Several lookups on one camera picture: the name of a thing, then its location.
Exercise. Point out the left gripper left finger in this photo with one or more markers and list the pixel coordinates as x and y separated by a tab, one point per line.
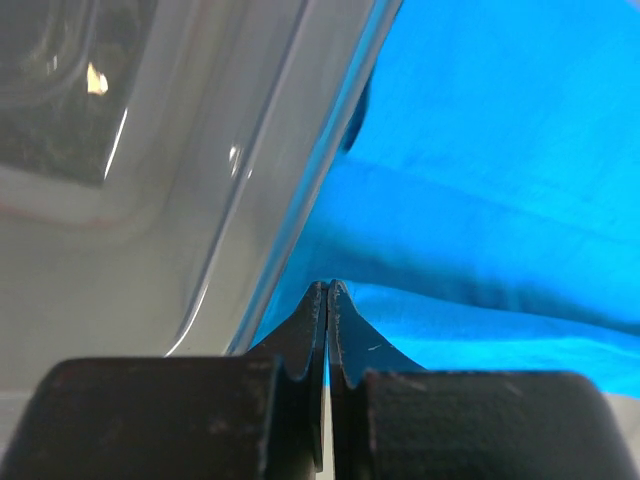
258	415

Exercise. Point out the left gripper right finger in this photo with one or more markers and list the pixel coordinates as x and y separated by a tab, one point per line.
394	419

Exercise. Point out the bright blue t-shirt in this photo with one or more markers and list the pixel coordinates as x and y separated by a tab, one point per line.
487	216

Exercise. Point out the clear grey plastic bin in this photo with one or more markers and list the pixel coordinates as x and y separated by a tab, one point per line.
158	160

